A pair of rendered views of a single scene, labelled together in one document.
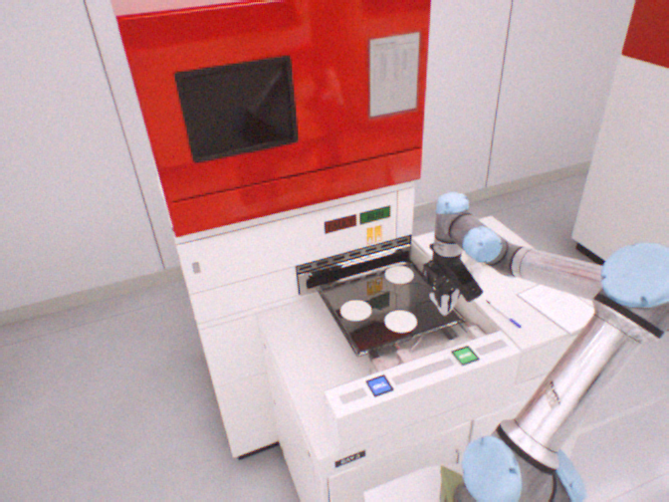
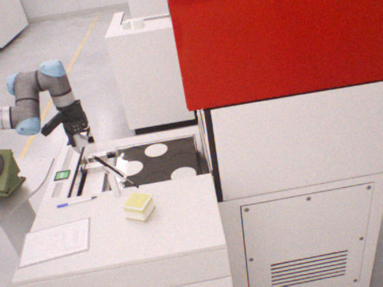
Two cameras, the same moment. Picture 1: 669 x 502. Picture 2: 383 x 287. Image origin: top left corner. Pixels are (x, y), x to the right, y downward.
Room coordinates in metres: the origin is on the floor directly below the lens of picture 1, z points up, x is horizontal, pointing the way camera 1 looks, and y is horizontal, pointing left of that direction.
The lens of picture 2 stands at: (1.92, -1.34, 1.79)
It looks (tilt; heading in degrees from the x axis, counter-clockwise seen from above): 33 degrees down; 106
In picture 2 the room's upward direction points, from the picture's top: 8 degrees counter-clockwise
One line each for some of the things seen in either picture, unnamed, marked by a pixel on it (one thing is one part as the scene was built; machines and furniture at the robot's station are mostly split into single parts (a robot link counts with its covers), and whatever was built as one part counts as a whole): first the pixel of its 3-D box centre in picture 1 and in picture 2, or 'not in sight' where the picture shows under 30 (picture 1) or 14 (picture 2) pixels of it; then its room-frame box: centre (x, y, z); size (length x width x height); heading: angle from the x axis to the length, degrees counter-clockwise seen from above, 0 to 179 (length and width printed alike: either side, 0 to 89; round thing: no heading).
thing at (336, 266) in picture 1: (355, 269); (205, 154); (1.51, -0.09, 0.89); 0.44 x 0.02 x 0.10; 110
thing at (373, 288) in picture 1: (385, 301); (156, 164); (1.32, -0.17, 0.90); 0.34 x 0.34 x 0.01; 20
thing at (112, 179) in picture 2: (472, 268); (117, 179); (1.30, -0.44, 1.03); 0.06 x 0.04 x 0.13; 20
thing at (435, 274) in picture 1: (444, 267); (72, 117); (1.10, -0.30, 1.19); 0.09 x 0.08 x 0.12; 29
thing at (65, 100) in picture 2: (447, 243); (63, 98); (1.09, -0.30, 1.28); 0.08 x 0.08 x 0.05
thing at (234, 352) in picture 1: (292, 321); (278, 199); (1.79, 0.20, 0.41); 0.82 x 0.71 x 0.82; 110
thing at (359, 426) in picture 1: (423, 387); (73, 171); (0.95, -0.23, 0.89); 0.55 x 0.09 x 0.14; 110
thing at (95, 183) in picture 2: (430, 361); (95, 183); (1.07, -0.28, 0.87); 0.36 x 0.08 x 0.03; 110
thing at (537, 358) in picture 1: (502, 288); (128, 236); (1.36, -0.57, 0.89); 0.62 x 0.35 x 0.14; 20
